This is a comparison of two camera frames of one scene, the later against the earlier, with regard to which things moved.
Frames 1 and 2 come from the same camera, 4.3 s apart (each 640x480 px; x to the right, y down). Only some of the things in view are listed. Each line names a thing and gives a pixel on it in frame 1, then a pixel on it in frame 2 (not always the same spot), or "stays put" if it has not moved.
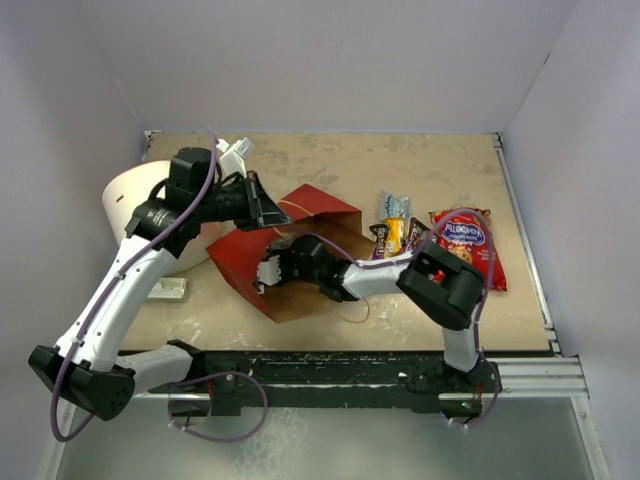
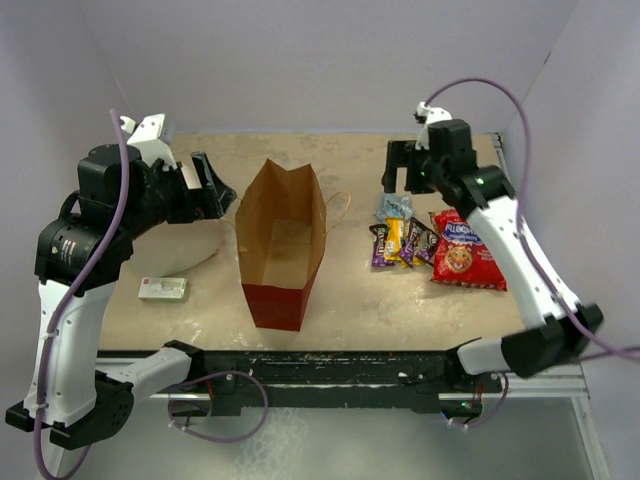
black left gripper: x=260 y=209 -> x=209 y=202
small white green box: x=169 y=290 stays put
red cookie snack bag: x=466 y=234 stays put
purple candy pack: x=381 y=231 stays put
